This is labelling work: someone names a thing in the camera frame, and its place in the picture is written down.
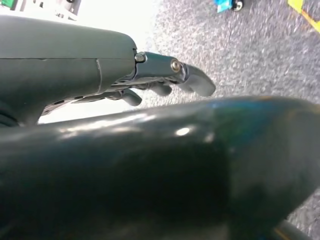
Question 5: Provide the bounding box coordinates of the yellow tape rectangle outline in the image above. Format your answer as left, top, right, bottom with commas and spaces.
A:
287, 0, 320, 35

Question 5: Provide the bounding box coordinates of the dark robot lower body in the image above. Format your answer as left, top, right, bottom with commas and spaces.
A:
0, 95, 320, 240

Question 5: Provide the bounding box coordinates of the blue metal shelf rack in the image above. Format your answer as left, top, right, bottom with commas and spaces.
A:
214, 0, 245, 14

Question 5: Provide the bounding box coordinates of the green plastic crate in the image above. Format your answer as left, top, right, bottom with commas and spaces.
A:
0, 0, 17, 10

